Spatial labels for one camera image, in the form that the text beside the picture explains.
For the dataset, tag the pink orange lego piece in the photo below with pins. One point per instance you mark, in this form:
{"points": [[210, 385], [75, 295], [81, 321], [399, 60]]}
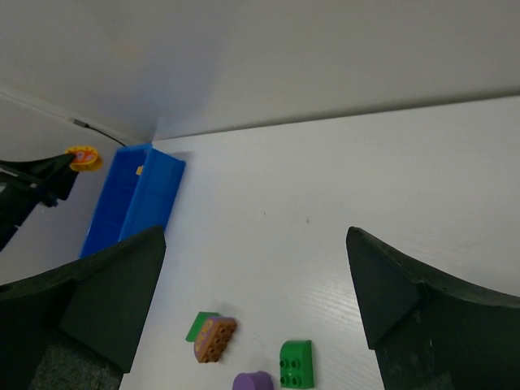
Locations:
{"points": [[213, 338]]}

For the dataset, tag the purple oval lego piece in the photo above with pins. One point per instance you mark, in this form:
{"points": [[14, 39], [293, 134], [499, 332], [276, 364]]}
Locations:
{"points": [[259, 380]]}

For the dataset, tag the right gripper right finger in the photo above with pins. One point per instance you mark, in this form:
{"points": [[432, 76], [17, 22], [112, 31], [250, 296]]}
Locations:
{"points": [[429, 329]]}

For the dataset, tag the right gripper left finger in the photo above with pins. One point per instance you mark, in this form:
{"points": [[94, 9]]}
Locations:
{"points": [[78, 326]]}

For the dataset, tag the green lego block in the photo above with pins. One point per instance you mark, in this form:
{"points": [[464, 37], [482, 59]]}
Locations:
{"points": [[296, 368], [198, 322]]}

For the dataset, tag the yellow oval printed lego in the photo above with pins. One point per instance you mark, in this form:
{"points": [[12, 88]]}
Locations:
{"points": [[86, 158]]}

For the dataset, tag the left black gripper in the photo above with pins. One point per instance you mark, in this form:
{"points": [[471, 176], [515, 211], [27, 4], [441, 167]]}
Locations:
{"points": [[26, 184]]}

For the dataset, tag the blue compartment bin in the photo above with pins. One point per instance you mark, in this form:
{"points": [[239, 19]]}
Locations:
{"points": [[131, 203]]}

